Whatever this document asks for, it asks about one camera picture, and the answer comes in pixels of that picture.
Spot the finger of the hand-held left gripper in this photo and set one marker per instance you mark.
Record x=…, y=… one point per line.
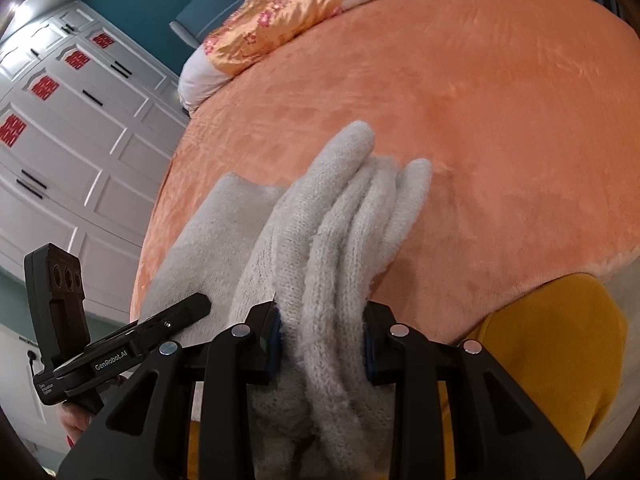
x=175, y=317

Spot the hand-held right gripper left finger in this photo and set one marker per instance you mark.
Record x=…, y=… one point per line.
x=273, y=342

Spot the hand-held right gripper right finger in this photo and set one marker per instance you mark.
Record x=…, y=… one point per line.
x=369, y=355

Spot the white knit sweater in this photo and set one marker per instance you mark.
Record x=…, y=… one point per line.
x=320, y=240

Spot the person's left hand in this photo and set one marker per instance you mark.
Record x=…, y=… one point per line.
x=75, y=425

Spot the red paper decal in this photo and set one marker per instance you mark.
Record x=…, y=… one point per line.
x=77, y=58
x=102, y=40
x=12, y=130
x=45, y=87

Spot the white panelled wardrobe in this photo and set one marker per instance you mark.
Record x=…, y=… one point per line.
x=100, y=125

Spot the person's yellow clothing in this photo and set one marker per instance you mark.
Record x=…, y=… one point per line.
x=550, y=335

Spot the orange plush blanket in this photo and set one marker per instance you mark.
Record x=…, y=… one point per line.
x=450, y=85

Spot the orange satin pillow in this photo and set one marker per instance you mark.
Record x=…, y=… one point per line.
x=270, y=25

